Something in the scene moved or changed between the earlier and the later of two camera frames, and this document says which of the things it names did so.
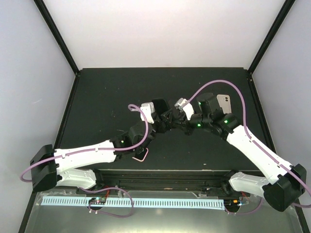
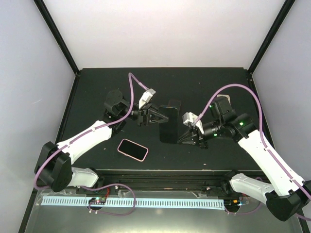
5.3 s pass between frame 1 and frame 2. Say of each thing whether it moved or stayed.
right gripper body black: moved
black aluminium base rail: stayed
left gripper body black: moved
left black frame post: stayed
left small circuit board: stayed
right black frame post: stayed
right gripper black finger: moved
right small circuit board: stayed
